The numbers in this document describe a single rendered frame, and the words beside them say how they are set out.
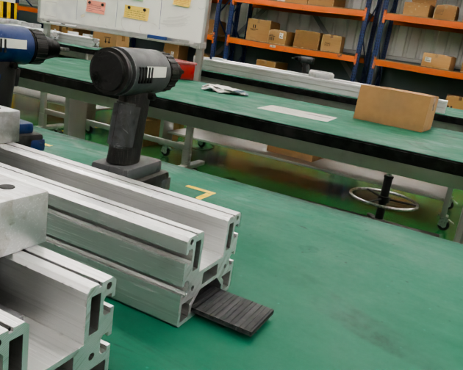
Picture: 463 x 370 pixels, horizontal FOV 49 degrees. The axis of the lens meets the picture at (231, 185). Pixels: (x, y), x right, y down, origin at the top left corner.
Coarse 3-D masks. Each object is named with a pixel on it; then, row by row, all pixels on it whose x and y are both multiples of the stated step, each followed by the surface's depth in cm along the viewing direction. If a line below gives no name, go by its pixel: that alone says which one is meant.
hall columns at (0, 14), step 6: (0, 0) 774; (6, 0) 783; (12, 0) 793; (0, 6) 775; (6, 6) 783; (12, 6) 794; (0, 12) 777; (6, 12) 786; (12, 12) 797; (6, 18) 788; (12, 18) 800
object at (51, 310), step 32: (32, 256) 35; (64, 256) 35; (0, 288) 35; (32, 288) 34; (64, 288) 32; (96, 288) 32; (0, 320) 27; (32, 320) 34; (64, 320) 33; (96, 320) 33; (0, 352) 26; (32, 352) 31; (64, 352) 32; (96, 352) 34
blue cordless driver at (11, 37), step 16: (0, 32) 76; (16, 32) 78; (32, 32) 82; (0, 48) 76; (16, 48) 78; (32, 48) 80; (48, 48) 83; (64, 48) 88; (0, 64) 78; (16, 64) 79; (0, 80) 79; (16, 80) 82; (0, 96) 79; (32, 128) 85; (32, 144) 84
